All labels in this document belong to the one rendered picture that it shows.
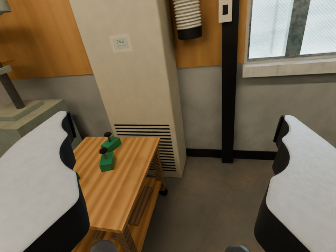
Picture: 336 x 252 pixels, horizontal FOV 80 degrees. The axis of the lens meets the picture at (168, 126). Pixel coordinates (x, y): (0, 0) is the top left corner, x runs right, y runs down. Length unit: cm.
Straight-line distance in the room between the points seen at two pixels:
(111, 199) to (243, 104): 116
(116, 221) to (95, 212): 12
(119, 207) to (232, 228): 80
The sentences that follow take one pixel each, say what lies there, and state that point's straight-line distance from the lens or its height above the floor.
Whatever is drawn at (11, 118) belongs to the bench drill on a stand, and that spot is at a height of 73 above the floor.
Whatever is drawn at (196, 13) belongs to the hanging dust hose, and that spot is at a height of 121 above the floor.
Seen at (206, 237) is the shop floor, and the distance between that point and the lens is 148.
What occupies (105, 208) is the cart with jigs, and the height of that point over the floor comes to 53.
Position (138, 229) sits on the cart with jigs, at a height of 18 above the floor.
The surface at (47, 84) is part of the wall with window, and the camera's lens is 222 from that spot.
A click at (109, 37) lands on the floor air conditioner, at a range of 136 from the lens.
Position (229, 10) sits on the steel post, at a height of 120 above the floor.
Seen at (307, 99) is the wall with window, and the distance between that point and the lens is 175.
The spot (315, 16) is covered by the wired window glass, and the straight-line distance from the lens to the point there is 166.
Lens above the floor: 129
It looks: 31 degrees down
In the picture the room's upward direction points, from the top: 9 degrees counter-clockwise
